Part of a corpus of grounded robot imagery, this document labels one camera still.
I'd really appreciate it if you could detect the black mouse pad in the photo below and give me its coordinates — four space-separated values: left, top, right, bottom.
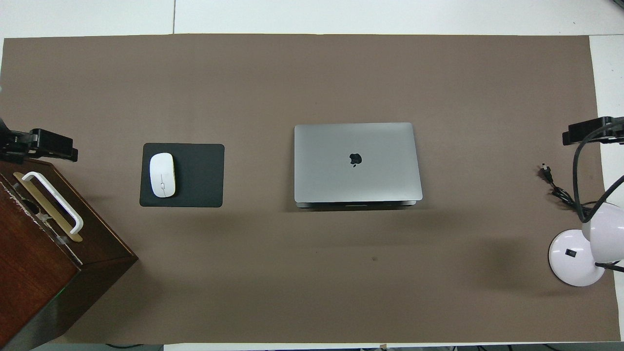
139 143 225 208

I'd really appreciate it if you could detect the white computer mouse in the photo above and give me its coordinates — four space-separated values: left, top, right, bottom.
149 153 176 198

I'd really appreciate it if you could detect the brown table mat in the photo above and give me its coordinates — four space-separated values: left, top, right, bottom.
0 33 621 344

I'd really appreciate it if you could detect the black lamp power cable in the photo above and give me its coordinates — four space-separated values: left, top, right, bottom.
539 164 593 213

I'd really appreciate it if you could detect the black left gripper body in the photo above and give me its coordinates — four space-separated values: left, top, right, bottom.
0 117 33 164

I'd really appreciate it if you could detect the dark wooden box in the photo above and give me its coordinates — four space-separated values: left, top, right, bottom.
0 151 138 351

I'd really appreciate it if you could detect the silver laptop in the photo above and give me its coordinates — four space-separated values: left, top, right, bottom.
293 122 424 209

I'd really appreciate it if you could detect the brass handle plate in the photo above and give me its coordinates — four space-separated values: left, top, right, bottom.
13 172 83 243

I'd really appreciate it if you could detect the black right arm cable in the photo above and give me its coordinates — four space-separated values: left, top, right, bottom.
572 118 624 223

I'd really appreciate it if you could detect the white box handle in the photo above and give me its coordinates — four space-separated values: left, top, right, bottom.
21 171 84 235

